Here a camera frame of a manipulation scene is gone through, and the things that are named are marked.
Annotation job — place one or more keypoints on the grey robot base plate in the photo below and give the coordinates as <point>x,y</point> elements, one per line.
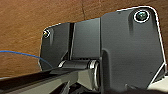
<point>130,50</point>

